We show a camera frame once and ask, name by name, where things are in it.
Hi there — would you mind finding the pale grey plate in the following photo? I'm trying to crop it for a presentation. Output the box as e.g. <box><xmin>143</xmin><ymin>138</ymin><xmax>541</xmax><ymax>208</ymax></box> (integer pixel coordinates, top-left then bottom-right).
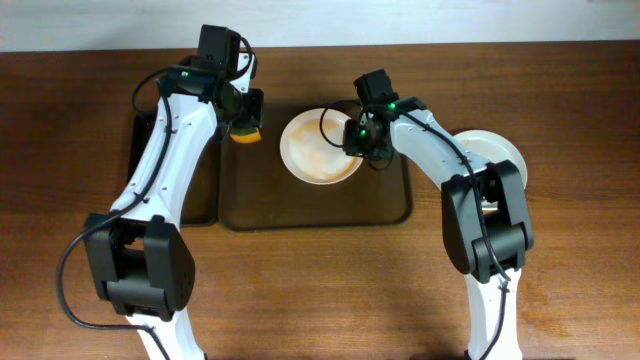
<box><xmin>454</xmin><ymin>130</ymin><xmax>528</xmax><ymax>187</ymax></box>

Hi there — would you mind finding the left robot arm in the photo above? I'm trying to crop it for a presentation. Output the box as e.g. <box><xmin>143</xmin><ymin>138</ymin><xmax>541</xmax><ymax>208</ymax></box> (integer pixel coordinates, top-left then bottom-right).
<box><xmin>80</xmin><ymin>25</ymin><xmax>264</xmax><ymax>359</ymax></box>

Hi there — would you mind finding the white plate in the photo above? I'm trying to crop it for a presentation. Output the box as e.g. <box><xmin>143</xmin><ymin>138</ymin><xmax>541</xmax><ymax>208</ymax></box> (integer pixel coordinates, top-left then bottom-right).
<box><xmin>279</xmin><ymin>108</ymin><xmax>363</xmax><ymax>185</ymax></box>

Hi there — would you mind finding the brown plastic serving tray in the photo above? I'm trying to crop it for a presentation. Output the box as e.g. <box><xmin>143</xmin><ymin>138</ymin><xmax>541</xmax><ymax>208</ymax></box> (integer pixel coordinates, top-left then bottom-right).
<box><xmin>218</xmin><ymin>104</ymin><xmax>413</xmax><ymax>231</ymax></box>

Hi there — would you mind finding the green and orange sponge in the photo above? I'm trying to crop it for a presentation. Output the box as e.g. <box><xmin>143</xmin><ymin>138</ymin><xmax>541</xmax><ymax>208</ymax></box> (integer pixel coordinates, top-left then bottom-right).
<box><xmin>230</xmin><ymin>128</ymin><xmax>261</xmax><ymax>144</ymax></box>

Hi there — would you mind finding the black rectangular water tray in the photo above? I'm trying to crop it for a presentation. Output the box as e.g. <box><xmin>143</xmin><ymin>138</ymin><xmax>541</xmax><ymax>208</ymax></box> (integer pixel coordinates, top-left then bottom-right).
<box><xmin>127</xmin><ymin>113</ymin><xmax>223</xmax><ymax>227</ymax></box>

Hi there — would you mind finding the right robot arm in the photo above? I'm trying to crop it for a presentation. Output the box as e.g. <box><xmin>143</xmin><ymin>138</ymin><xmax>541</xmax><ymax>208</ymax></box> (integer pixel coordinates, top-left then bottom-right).
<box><xmin>341</xmin><ymin>69</ymin><xmax>534</xmax><ymax>359</ymax></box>

